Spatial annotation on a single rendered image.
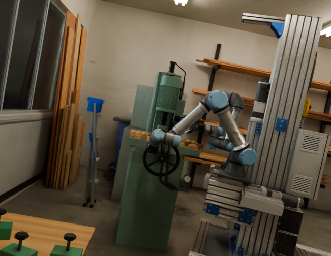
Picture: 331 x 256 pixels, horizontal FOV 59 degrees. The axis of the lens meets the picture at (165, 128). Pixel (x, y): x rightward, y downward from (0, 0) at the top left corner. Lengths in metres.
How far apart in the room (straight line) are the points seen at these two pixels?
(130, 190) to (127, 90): 2.67
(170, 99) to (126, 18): 2.81
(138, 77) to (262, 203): 3.39
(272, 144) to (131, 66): 3.16
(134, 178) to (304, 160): 1.29
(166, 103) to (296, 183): 1.17
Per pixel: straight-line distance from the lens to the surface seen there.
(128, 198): 2.52
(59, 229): 1.55
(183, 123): 2.01
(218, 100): 1.89
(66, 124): 3.66
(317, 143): 2.31
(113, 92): 4.93
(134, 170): 2.46
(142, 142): 2.42
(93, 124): 3.18
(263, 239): 2.45
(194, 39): 5.04
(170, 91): 2.50
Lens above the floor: 1.18
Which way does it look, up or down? 3 degrees down
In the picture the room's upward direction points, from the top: 11 degrees clockwise
